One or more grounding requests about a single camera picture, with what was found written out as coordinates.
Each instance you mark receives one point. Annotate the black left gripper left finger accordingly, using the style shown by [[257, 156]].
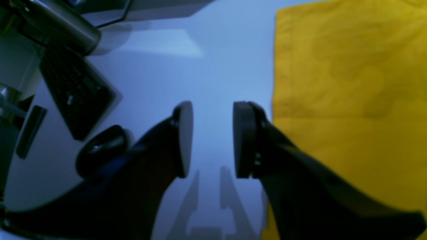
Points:
[[121, 199]]

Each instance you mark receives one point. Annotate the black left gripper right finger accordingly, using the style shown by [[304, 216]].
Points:
[[308, 200]]

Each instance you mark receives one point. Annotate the yellow T-shirt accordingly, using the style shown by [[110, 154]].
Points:
[[351, 90]]

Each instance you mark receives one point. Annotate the black computer mouse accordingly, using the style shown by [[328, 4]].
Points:
[[100, 150]]

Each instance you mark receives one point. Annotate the black keyboard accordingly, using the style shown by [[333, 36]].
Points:
[[80, 94]]

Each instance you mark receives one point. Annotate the computer monitor with stand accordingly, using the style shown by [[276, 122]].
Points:
[[102, 13]]

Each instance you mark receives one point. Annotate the silver metal bottle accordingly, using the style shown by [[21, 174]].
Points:
[[61, 22]]

